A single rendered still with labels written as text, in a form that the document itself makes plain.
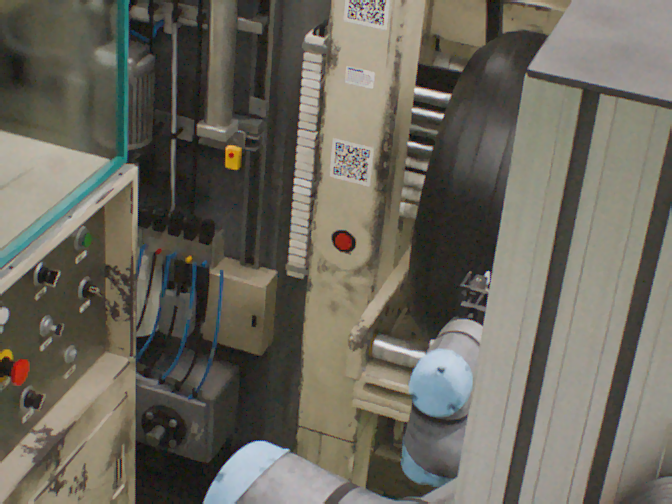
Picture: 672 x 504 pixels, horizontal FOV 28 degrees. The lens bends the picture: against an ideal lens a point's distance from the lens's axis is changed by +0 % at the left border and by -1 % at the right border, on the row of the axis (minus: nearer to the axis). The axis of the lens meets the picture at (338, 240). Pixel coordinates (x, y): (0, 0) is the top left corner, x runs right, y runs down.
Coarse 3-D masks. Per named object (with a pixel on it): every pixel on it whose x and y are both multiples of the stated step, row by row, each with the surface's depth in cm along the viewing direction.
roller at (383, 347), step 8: (376, 336) 240; (384, 336) 240; (392, 336) 240; (376, 344) 239; (384, 344) 239; (392, 344) 238; (400, 344) 238; (408, 344) 238; (416, 344) 239; (376, 352) 239; (384, 352) 238; (392, 352) 238; (400, 352) 238; (408, 352) 237; (416, 352) 237; (424, 352) 237; (384, 360) 240; (392, 360) 239; (400, 360) 238; (408, 360) 237; (416, 360) 237
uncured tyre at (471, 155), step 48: (480, 48) 225; (528, 48) 218; (480, 96) 210; (480, 144) 207; (432, 192) 210; (480, 192) 206; (432, 240) 210; (480, 240) 207; (432, 288) 214; (432, 336) 224
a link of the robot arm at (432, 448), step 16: (416, 416) 173; (464, 416) 173; (416, 432) 174; (432, 432) 173; (448, 432) 173; (464, 432) 173; (416, 448) 174; (432, 448) 173; (448, 448) 172; (416, 464) 175; (432, 464) 174; (448, 464) 172; (416, 480) 176; (432, 480) 176; (448, 480) 177
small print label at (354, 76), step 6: (348, 72) 224; (354, 72) 224; (360, 72) 223; (366, 72) 223; (372, 72) 222; (348, 78) 225; (354, 78) 224; (360, 78) 224; (366, 78) 223; (372, 78) 223; (354, 84) 225; (360, 84) 224; (366, 84) 224; (372, 84) 223
